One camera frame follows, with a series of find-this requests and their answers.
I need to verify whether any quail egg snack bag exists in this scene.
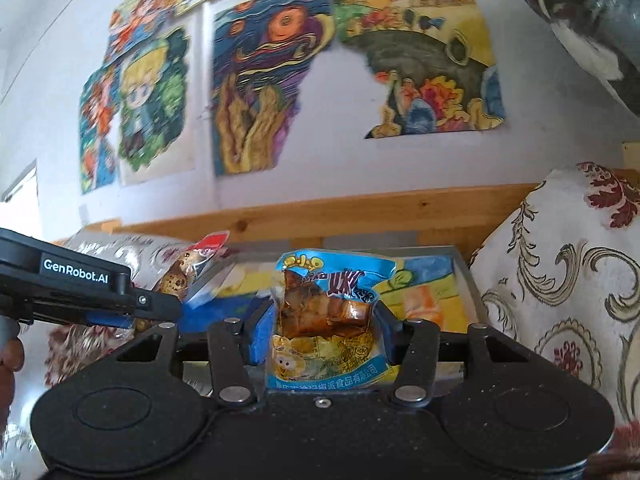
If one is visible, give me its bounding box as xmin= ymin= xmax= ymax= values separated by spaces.
xmin=153 ymin=231 xmax=230 ymax=304

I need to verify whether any blue braised tofu snack packet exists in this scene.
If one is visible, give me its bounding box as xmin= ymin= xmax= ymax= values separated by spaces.
xmin=267 ymin=248 xmax=396 ymax=391

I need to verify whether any orange white cracker packet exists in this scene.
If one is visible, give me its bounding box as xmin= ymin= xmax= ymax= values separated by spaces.
xmin=402 ymin=284 xmax=445 ymax=328

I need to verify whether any person's left hand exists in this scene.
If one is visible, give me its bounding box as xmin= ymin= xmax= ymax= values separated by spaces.
xmin=0 ymin=316 xmax=25 ymax=431

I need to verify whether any person's right hand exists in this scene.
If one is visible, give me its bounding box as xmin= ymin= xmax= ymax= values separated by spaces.
xmin=582 ymin=448 xmax=640 ymax=480

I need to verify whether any grey tray with cartoon lining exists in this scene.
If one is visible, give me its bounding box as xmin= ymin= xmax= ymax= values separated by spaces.
xmin=178 ymin=247 xmax=477 ymax=390

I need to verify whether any blond boy cartoon drawing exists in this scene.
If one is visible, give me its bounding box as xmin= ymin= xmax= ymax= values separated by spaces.
xmin=117 ymin=18 xmax=195 ymax=186

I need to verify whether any swirly sky painting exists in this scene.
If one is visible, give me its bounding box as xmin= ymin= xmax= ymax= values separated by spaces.
xmin=212 ymin=0 xmax=335 ymax=177

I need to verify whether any torn colourful landscape painting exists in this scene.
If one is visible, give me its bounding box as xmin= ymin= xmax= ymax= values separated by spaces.
xmin=333 ymin=0 xmax=506 ymax=139

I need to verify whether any plastic bag of clothes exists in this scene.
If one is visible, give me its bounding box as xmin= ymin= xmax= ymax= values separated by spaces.
xmin=525 ymin=0 xmax=639 ymax=115

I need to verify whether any wooden bed frame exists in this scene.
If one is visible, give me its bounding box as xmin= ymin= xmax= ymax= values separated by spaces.
xmin=85 ymin=183 xmax=539 ymax=259

